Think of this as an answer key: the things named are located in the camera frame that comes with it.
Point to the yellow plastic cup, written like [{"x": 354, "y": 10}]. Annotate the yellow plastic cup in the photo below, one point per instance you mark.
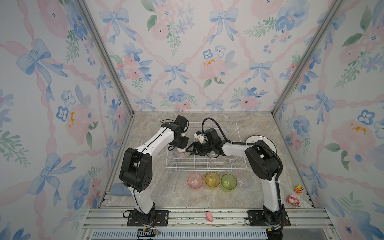
[{"x": 212, "y": 179}]

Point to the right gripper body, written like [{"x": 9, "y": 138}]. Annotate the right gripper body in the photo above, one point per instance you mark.
[{"x": 208, "y": 148}]

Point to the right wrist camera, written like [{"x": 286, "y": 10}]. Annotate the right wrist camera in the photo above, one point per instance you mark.
[{"x": 200, "y": 137}]

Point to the green plastic cup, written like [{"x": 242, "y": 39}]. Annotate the green plastic cup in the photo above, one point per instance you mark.
[{"x": 229, "y": 182}]

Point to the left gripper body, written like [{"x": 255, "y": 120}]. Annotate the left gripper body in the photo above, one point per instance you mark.
[{"x": 182, "y": 143}]

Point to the pink plush toy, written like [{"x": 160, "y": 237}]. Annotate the pink plush toy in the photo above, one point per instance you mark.
[{"x": 293, "y": 201}]

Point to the striped ceramic bowl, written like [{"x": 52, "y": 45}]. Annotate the striped ceramic bowl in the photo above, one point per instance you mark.
[{"x": 181, "y": 153}]

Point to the pink plastic cup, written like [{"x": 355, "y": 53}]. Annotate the pink plastic cup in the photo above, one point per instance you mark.
[{"x": 195, "y": 181}]

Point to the clear glass cup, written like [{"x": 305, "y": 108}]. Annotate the clear glass cup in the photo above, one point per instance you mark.
[{"x": 244, "y": 181}]

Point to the white wire dish rack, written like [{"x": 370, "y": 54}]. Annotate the white wire dish rack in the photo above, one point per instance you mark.
[{"x": 208, "y": 163}]

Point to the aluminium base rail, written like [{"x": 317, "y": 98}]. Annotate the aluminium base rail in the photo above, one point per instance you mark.
[{"x": 111, "y": 223}]

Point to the green orange toy car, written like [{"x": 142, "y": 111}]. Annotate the green orange toy car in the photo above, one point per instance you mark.
[{"x": 298, "y": 189}]

